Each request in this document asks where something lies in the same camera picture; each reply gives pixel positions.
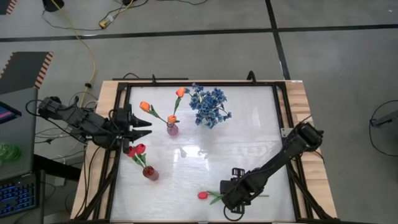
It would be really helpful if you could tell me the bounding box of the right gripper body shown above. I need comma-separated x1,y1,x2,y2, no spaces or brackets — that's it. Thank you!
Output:
220,167,268,215

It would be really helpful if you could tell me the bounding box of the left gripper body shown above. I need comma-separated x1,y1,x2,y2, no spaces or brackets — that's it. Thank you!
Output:
107,104,134,154

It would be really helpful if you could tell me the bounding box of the red artificial tulip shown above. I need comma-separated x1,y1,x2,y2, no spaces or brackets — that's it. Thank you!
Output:
197,190,270,205
126,146,150,170
135,142,153,170

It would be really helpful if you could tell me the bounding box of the short orange artificial tulip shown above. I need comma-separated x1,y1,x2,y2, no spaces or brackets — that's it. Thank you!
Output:
165,115,180,127

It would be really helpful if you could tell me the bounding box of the pink glass vase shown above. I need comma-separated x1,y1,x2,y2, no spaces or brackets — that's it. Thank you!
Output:
167,123,180,137

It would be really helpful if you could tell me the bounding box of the red ribbed glass vase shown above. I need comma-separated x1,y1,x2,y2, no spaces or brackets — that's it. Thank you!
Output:
142,165,160,182

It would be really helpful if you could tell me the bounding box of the thin black bar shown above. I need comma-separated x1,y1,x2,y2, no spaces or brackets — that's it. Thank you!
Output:
111,77,189,82

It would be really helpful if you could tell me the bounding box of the white glossy work surface panel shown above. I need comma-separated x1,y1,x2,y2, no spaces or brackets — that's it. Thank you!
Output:
110,85,296,222

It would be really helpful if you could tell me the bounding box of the black support beam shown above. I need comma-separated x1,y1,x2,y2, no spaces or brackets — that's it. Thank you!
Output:
32,154,81,183

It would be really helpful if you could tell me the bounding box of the grey side desk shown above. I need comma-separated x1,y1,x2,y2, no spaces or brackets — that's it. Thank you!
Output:
0,86,40,224

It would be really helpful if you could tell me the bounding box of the green plastic bag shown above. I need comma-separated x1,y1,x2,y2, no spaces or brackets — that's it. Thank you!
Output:
0,142,22,162

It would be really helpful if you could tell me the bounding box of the lit monitor screen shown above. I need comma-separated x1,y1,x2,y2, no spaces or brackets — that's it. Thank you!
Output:
0,101,22,125

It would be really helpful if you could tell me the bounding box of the large black striped-edge mat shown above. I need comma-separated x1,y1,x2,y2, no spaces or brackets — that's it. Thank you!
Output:
0,51,55,95

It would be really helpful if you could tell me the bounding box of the keyboard with lit keys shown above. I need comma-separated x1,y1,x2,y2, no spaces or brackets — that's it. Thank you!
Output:
0,174,40,218

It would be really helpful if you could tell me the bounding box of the black round stand base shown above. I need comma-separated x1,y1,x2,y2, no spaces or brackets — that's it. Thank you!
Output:
42,0,65,12

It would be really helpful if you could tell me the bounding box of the grey metal stand leg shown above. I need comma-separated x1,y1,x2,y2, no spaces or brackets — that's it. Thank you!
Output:
370,110,398,128

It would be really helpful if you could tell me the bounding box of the small black striped-edge mat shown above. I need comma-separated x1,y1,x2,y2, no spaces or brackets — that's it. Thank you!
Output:
0,0,19,16

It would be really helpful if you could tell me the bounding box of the yellow cable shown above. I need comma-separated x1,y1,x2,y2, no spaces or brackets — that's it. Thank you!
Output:
50,0,96,108

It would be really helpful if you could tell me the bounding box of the black aluminium table frame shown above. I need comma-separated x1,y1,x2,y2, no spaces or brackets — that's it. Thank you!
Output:
73,81,335,223

